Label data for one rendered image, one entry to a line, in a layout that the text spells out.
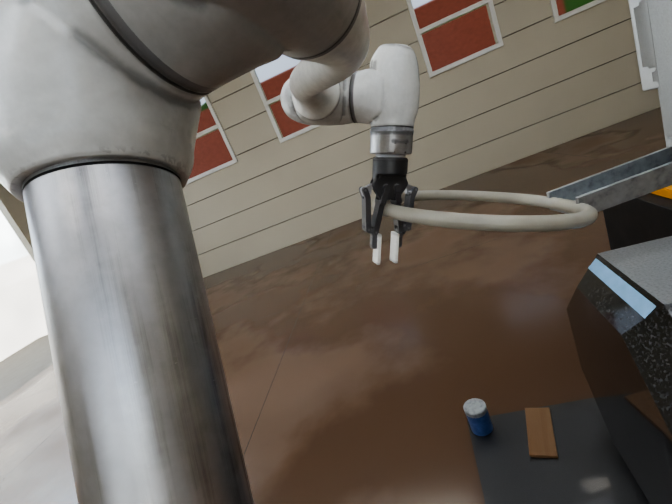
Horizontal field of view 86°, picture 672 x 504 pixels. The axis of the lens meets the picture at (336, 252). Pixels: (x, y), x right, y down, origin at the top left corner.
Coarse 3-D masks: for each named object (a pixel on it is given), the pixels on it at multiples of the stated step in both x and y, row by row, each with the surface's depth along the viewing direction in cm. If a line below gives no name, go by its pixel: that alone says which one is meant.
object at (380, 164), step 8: (376, 160) 76; (384, 160) 74; (392, 160) 74; (400, 160) 74; (376, 168) 76; (384, 168) 75; (392, 168) 74; (400, 168) 75; (376, 176) 77; (384, 176) 77; (392, 176) 78; (400, 176) 78; (376, 184) 77; (384, 184) 77; (392, 184) 78; (400, 184) 79; (376, 192) 78; (392, 192) 78
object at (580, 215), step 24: (432, 192) 108; (456, 192) 108; (480, 192) 107; (504, 192) 104; (408, 216) 72; (432, 216) 69; (456, 216) 67; (480, 216) 65; (504, 216) 65; (528, 216) 64; (552, 216) 65; (576, 216) 66
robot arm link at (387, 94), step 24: (384, 48) 69; (408, 48) 69; (360, 72) 72; (384, 72) 69; (408, 72) 69; (360, 96) 72; (384, 96) 70; (408, 96) 70; (360, 120) 76; (384, 120) 72; (408, 120) 72
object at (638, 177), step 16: (640, 160) 91; (656, 160) 91; (592, 176) 92; (608, 176) 92; (624, 176) 92; (640, 176) 81; (656, 176) 81; (560, 192) 92; (576, 192) 93; (592, 192) 82; (608, 192) 82; (624, 192) 82; (640, 192) 82
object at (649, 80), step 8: (632, 0) 140; (640, 0) 138; (632, 8) 142; (632, 16) 143; (632, 24) 144; (640, 56) 146; (640, 64) 147; (640, 72) 149; (648, 72) 146; (656, 72) 143; (648, 80) 147; (656, 80) 144; (648, 88) 148; (656, 88) 147
